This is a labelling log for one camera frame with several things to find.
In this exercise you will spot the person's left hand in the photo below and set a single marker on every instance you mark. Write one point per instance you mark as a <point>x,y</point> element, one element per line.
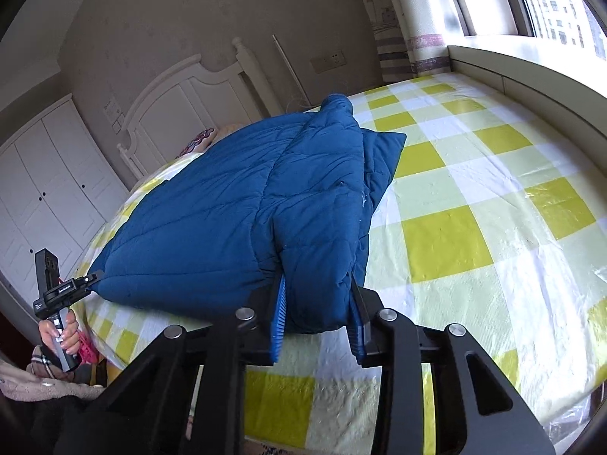
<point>68,339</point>

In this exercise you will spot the white window sill ledge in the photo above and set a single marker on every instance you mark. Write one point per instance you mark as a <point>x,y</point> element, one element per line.
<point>563,84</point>

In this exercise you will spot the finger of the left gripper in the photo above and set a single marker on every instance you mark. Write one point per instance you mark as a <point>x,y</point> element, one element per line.
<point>86,284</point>

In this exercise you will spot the colourful patterned pillow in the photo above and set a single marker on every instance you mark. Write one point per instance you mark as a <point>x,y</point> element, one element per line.
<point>200,143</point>

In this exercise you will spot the dark framed window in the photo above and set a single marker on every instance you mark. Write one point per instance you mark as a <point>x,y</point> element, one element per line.
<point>569,22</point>

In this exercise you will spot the white wooden headboard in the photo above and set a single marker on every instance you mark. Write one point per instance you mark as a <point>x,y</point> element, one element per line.
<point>188,98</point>

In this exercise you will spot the blue quilted jacket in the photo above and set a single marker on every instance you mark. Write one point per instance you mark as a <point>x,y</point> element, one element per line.
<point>292,195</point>

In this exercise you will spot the wall paper notice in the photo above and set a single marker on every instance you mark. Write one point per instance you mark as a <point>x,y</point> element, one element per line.
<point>114,115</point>

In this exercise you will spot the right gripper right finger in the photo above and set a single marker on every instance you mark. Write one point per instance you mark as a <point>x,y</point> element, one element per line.
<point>382,337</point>

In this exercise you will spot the white slim lamp pole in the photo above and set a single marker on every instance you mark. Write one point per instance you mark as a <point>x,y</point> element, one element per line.
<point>292,72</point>

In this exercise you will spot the wall power socket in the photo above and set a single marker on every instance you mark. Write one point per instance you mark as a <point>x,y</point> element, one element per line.
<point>324,63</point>

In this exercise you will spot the white wardrobe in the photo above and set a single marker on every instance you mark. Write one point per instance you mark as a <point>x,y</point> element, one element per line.
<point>57,191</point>

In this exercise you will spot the beige plush pillow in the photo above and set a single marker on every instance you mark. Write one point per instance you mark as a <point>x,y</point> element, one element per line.
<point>224,132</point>

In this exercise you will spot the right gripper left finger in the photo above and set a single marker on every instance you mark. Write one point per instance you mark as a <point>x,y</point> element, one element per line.
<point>252,336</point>

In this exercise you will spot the patterned curtain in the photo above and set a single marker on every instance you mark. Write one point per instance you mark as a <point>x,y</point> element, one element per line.
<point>412,36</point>

